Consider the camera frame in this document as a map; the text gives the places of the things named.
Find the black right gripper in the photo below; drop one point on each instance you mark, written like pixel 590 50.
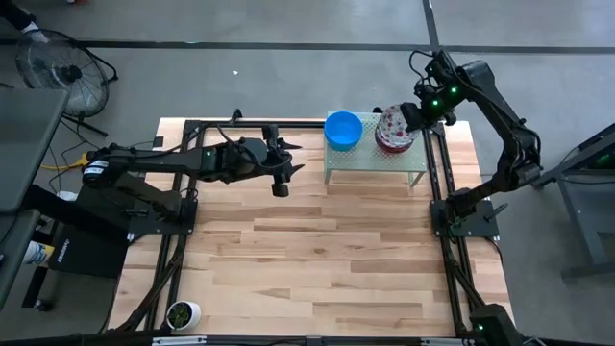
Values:
pixel 412 117

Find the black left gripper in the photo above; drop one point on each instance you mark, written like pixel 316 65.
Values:
pixel 262 161

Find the red bowl floral inside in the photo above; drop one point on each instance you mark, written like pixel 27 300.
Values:
pixel 391 127
pixel 396 150

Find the blue plastic bowl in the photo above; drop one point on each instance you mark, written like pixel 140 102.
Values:
pixel 342 130

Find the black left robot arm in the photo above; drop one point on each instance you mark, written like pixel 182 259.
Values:
pixel 168 161

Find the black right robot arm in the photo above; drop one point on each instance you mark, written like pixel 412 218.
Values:
pixel 509 130

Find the green perforated metal rack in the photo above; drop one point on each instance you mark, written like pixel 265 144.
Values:
pixel 370 161

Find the grey metal stand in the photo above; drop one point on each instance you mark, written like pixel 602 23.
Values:
pixel 576 202

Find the white pot with plant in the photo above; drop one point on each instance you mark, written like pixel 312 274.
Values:
pixel 183 314

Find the black control box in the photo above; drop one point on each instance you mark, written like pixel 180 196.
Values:
pixel 91 250

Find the black device green light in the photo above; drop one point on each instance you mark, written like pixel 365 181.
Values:
pixel 495 327

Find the black floor fan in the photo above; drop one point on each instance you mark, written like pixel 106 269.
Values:
pixel 69 72

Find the grey desk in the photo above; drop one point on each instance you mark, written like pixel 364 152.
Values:
pixel 24 144

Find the white bottle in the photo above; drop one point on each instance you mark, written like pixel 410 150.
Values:
pixel 38 252

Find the person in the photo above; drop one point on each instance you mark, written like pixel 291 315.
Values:
pixel 19 14

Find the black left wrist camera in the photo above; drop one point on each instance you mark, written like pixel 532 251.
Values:
pixel 280 190

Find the black aluminium rig frame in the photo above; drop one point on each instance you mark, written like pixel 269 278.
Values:
pixel 307 124

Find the silver metal bracket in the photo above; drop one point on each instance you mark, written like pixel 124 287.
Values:
pixel 178 340

